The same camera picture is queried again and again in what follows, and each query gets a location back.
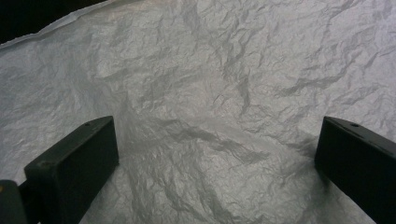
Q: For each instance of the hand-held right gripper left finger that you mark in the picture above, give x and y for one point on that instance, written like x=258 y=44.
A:
x=71 y=168

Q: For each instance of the grey plastic trash bag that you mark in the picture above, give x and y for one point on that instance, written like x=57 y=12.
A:
x=218 y=93

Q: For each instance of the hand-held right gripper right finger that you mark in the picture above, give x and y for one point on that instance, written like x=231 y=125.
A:
x=358 y=168

